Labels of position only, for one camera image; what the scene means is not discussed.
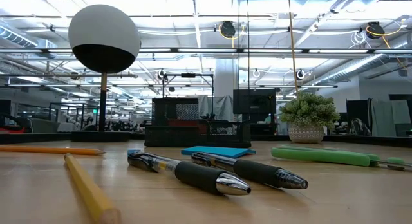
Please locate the blue sticky note pad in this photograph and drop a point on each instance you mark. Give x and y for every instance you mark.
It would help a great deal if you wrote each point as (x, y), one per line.
(215, 151)

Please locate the black grip retractable pen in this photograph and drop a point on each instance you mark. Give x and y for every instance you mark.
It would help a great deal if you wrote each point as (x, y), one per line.
(254, 171)

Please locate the green plant in white pot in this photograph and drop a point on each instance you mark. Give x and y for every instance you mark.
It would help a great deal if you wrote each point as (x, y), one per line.
(309, 111)

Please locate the black monitor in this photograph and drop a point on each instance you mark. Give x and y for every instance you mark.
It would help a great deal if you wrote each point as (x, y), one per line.
(254, 101)

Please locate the yellow pencil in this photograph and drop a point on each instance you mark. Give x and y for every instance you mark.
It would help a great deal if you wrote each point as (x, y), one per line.
(88, 190)

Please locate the black aluminium table frame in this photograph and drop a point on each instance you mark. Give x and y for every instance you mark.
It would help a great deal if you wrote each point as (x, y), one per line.
(32, 137)

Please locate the black metal camera rig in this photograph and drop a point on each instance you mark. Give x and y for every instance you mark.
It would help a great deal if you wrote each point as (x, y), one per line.
(188, 75)

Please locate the grey fabric partition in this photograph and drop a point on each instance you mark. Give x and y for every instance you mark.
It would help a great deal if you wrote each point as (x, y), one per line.
(380, 117)

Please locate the black mesh desk organizer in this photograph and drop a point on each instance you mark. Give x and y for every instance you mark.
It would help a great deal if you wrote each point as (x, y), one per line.
(167, 137)

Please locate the orange pencil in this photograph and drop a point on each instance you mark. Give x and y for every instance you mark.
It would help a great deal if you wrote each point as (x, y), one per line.
(48, 149)

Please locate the black pens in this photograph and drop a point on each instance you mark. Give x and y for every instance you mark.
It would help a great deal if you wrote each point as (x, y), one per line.
(196, 175)

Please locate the grey draped cloth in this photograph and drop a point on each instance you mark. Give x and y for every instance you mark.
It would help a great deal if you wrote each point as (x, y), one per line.
(222, 108)

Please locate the white globe table lamp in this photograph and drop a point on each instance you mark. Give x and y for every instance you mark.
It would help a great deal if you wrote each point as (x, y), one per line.
(103, 31)

